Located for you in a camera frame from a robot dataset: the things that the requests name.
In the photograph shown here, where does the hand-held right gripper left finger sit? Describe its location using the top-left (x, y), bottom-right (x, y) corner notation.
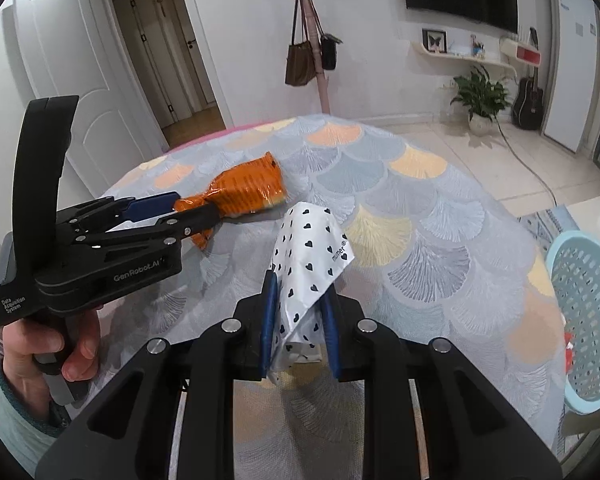
top-left (35, 270), bottom-right (281, 480)

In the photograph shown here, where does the black floor cable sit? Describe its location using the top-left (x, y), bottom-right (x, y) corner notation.
top-left (495, 120), bottom-right (558, 208)

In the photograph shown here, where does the white heart print bag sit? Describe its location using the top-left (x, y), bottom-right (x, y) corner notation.
top-left (267, 202), bottom-right (356, 383)

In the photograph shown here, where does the butterfly picture frame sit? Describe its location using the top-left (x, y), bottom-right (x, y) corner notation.
top-left (421, 28), bottom-right (448, 55)

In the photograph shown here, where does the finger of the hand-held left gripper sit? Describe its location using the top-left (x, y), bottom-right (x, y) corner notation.
top-left (72, 201), bottom-right (223, 251)
top-left (55, 191), bottom-right (185, 233)

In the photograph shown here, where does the white refrigerator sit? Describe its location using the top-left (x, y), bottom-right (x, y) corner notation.
top-left (542, 0), bottom-right (600, 153)

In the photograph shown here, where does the white door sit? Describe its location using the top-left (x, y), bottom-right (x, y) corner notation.
top-left (12, 0), bottom-right (171, 201)

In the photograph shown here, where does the potted green plant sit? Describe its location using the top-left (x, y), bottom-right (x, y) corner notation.
top-left (450, 65), bottom-right (513, 135)

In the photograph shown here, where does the black handbag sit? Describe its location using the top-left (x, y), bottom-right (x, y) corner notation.
top-left (320, 32), bottom-right (342, 71)

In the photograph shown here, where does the brown handbag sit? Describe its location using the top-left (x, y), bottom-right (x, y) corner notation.
top-left (285, 0), bottom-right (317, 87)

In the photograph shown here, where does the white curved wall shelf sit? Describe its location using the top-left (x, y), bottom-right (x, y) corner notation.
top-left (412, 42), bottom-right (516, 78)

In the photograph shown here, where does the black guitar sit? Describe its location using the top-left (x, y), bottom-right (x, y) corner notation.
top-left (511, 27), bottom-right (545, 131)

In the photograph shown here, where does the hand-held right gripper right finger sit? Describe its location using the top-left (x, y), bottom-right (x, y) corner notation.
top-left (320, 292), bottom-right (563, 480)

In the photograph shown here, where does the red white wall box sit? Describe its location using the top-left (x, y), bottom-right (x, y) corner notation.
top-left (500, 35), bottom-right (541, 66)

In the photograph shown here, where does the person's left hand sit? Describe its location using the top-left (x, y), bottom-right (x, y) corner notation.
top-left (2, 305), bottom-right (103, 383)

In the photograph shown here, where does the pink coat rack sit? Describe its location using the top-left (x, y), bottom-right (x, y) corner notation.
top-left (290, 0), bottom-right (333, 116)

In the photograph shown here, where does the orange snack packet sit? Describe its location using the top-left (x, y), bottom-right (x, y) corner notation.
top-left (174, 152), bottom-right (287, 251)

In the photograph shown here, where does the light blue perforated basket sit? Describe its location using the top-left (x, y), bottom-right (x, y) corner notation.
top-left (545, 231), bottom-right (600, 415)

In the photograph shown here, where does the person's left forearm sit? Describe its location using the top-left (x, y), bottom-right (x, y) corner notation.
top-left (0, 360), bottom-right (81, 480)

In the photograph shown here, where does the scallop patterned tablecloth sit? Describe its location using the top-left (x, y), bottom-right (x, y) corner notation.
top-left (87, 115), bottom-right (568, 480)

